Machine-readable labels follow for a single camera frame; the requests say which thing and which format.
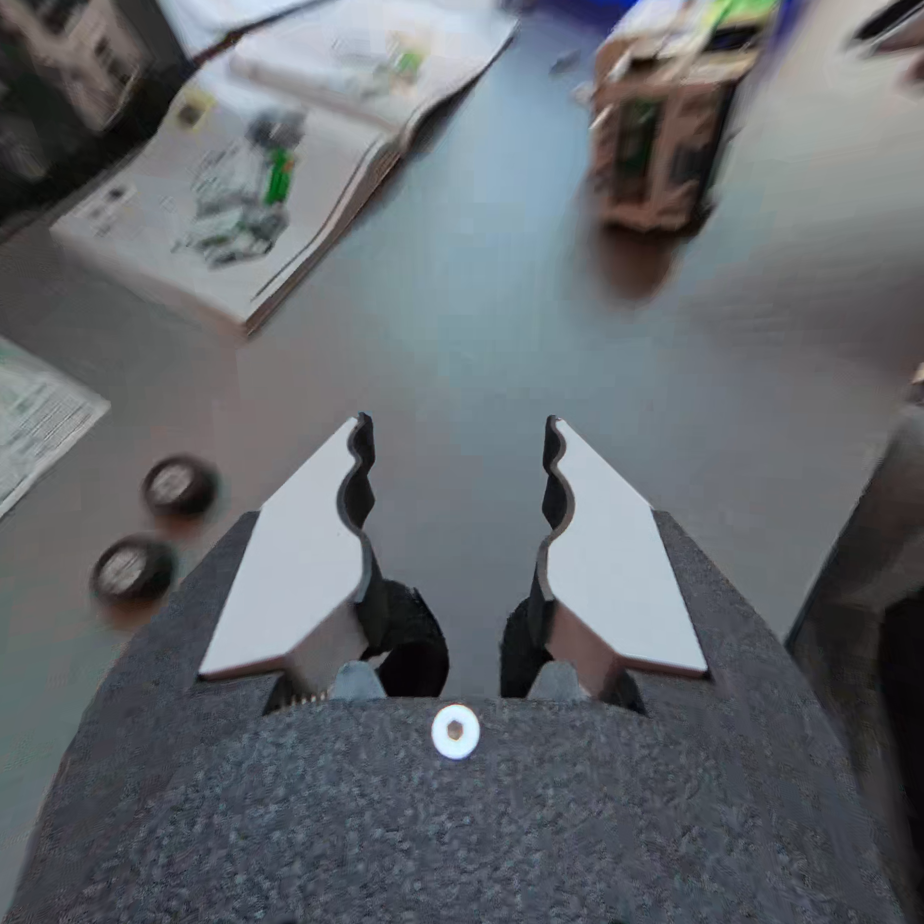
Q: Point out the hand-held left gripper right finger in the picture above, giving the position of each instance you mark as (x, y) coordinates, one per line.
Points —
(621, 577)

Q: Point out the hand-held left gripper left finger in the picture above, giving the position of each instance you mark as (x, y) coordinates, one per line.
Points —
(289, 577)

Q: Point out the black lego wheel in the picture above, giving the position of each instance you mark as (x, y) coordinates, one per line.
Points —
(180, 487)
(133, 570)

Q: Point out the white green lego truck model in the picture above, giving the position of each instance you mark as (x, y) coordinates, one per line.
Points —
(664, 144)

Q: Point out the open lego instruction booklet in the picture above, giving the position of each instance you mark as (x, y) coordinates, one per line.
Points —
(216, 216)

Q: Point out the black lego set box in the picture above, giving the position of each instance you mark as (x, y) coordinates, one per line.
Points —
(72, 58)

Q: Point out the white green printed paper sheet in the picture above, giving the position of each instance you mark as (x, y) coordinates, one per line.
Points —
(36, 419)

